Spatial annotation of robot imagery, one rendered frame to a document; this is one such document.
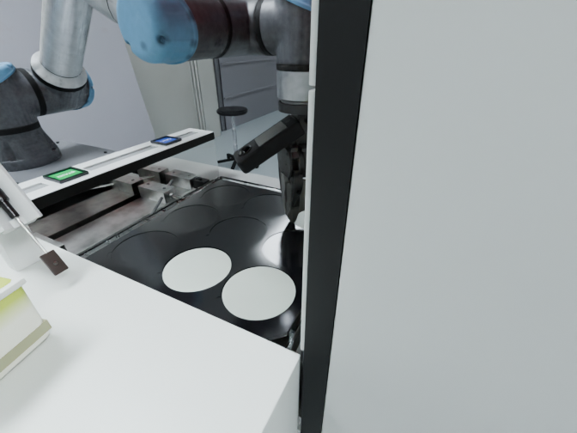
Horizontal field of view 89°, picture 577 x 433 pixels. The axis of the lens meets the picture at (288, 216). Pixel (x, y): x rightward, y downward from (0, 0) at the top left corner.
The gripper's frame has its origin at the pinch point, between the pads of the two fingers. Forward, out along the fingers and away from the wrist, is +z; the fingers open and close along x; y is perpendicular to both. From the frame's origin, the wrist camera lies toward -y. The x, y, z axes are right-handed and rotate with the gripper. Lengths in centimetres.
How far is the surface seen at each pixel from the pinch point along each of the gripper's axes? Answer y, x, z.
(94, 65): -84, 268, -10
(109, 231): -32.4, 10.3, 3.3
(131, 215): -29.2, 15.6, 3.3
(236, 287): -12.0, -13.9, 1.3
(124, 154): -30.8, 32.0, -4.7
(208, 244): -14.9, -2.6, 1.3
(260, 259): -7.4, -9.0, 1.3
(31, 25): -111, 246, -37
